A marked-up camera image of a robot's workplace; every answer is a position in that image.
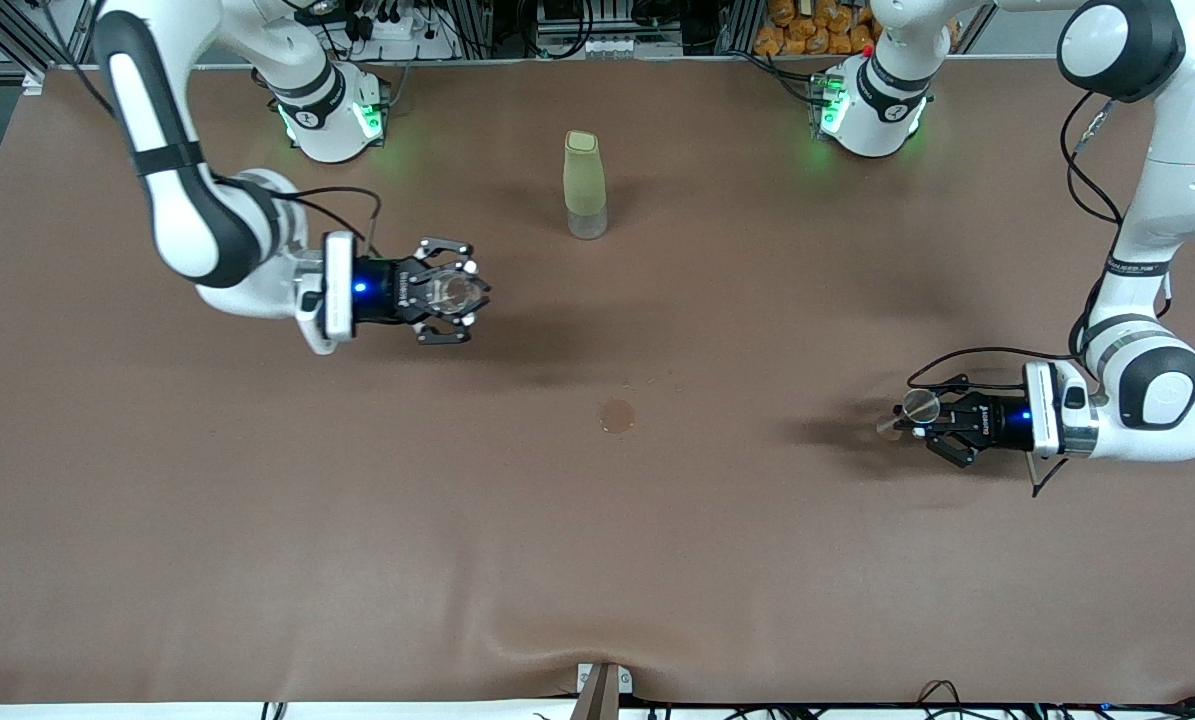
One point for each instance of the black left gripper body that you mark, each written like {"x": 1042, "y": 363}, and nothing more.
{"x": 997, "y": 419}

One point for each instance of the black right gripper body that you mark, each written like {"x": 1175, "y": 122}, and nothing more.
{"x": 384, "y": 291}

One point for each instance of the steel double-cone jigger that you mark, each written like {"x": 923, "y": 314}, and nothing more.
{"x": 922, "y": 405}

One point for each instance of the clear glass measuring cup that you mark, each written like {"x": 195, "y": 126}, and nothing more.
{"x": 452, "y": 292}

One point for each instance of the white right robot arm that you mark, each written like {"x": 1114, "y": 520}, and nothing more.
{"x": 192, "y": 220}

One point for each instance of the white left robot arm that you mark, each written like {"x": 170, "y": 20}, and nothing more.
{"x": 1192, "y": 120}

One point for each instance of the pale green shaker bottle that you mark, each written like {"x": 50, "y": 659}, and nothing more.
{"x": 584, "y": 180}

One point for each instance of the white power strip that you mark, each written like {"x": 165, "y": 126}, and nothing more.
{"x": 397, "y": 28}

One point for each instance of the brown table mat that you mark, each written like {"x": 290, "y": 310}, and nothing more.
{"x": 597, "y": 520}

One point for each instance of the orange bread roll pile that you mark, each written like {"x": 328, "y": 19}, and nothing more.
{"x": 807, "y": 30}

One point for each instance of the brown stand pole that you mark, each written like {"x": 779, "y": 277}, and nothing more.
{"x": 597, "y": 700}

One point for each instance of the metal clamp bracket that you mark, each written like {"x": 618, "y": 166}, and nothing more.
{"x": 625, "y": 682}

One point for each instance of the aluminium frame post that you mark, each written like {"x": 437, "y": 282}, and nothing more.
{"x": 34, "y": 82}

